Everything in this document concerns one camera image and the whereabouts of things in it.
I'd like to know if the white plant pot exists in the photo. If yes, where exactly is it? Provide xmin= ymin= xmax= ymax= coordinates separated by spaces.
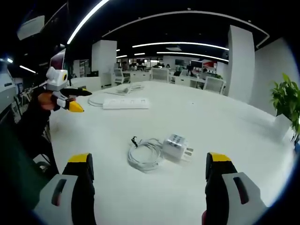
xmin=273 ymin=114 xmax=296 ymax=144

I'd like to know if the person's left hand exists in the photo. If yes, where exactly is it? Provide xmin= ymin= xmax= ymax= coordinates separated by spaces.
xmin=38 ymin=91 xmax=59 ymax=111

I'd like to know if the white charger cable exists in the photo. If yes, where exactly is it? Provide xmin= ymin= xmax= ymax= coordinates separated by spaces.
xmin=127 ymin=135 xmax=165 ymax=173

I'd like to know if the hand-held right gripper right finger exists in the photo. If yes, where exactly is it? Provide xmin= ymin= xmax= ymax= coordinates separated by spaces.
xmin=201 ymin=151 xmax=268 ymax=225

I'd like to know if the white office chair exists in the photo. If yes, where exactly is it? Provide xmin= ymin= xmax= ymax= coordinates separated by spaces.
xmin=202 ymin=76 xmax=226 ymax=95
xmin=113 ymin=68 xmax=131 ymax=85
xmin=150 ymin=67 xmax=170 ymax=83

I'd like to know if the white cable bundle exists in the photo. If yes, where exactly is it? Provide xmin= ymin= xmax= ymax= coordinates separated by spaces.
xmin=105 ymin=82 xmax=145 ymax=96

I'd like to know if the white power strip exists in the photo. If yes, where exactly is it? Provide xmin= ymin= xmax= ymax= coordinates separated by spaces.
xmin=102 ymin=97 xmax=150 ymax=110

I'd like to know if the white desk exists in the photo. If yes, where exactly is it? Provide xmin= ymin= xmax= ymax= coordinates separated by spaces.
xmin=48 ymin=80 xmax=298 ymax=225

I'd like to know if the white charger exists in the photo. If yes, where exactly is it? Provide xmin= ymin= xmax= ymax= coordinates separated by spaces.
xmin=161 ymin=134 xmax=195 ymax=165

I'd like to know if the white power strip cable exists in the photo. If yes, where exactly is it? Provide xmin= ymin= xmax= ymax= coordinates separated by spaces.
xmin=87 ymin=93 xmax=106 ymax=107

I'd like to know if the red screen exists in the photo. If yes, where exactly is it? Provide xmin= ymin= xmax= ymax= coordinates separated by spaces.
xmin=50 ymin=48 xmax=67 ymax=70

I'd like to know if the green potted plant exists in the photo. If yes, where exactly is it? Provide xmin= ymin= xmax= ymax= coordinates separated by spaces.
xmin=270 ymin=73 xmax=300 ymax=141

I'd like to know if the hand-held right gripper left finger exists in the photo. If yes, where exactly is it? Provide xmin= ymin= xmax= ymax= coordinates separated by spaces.
xmin=34 ymin=152 xmax=97 ymax=225

